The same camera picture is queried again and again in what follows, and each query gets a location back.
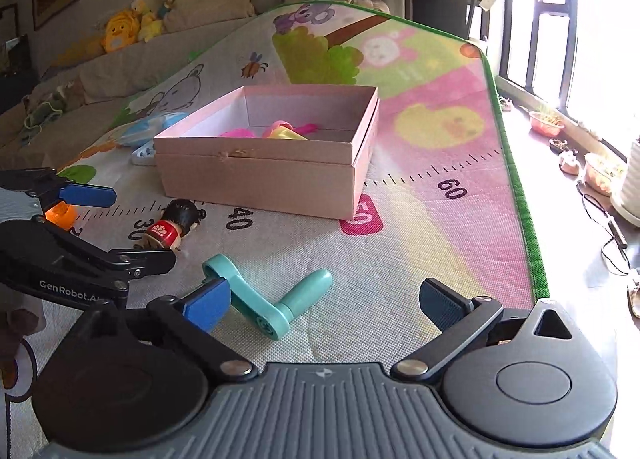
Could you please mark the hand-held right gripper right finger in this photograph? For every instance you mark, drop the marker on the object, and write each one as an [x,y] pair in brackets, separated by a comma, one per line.
[442,301]

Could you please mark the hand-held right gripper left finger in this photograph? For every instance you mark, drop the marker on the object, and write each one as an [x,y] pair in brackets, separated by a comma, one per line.
[207,300]

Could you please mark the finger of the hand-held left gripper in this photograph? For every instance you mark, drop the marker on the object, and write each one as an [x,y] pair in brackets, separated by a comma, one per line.
[85,195]
[145,261]

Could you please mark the orange plastic toy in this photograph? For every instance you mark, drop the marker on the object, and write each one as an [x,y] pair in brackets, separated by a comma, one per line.
[60,215]

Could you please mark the doll figurine with red body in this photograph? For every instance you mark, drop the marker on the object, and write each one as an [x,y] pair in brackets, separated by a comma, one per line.
[167,229]

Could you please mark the pink cardboard box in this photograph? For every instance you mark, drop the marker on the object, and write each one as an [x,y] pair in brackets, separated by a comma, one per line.
[260,179]

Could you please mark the green plush toy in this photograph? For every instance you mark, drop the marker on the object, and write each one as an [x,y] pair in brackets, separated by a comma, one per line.
[45,109]

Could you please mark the grey covered sofa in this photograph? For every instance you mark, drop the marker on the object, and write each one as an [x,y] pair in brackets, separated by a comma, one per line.
[100,74]

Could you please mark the colourful cartoon play mat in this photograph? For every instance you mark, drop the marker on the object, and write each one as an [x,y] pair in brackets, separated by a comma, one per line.
[425,149]

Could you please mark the pink plastic toy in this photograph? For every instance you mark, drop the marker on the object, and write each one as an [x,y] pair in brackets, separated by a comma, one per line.
[240,133]

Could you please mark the round yellow plush toy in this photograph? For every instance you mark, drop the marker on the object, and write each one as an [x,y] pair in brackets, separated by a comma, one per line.
[119,31]

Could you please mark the yellow duck plush toy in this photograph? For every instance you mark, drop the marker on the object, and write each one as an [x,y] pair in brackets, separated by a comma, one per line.
[149,21]

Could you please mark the yellow plastic toy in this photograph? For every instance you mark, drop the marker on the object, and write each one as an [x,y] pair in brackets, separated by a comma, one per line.
[285,131]

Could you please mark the small dark plant pot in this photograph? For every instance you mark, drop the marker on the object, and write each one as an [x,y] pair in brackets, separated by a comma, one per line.
[562,146]

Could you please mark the clear bowl plant pot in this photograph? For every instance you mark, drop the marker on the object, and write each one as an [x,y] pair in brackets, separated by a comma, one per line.
[604,174]

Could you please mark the pink bowl plant pot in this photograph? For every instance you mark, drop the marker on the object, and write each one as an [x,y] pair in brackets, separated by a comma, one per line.
[546,123]

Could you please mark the white ribbed plant pot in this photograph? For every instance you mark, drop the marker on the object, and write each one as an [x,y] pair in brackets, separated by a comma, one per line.
[629,189]

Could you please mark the beige round cushion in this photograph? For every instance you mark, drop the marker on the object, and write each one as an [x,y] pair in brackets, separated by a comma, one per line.
[367,3]

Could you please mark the black window frame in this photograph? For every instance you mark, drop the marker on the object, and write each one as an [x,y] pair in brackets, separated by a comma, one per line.
[515,39]

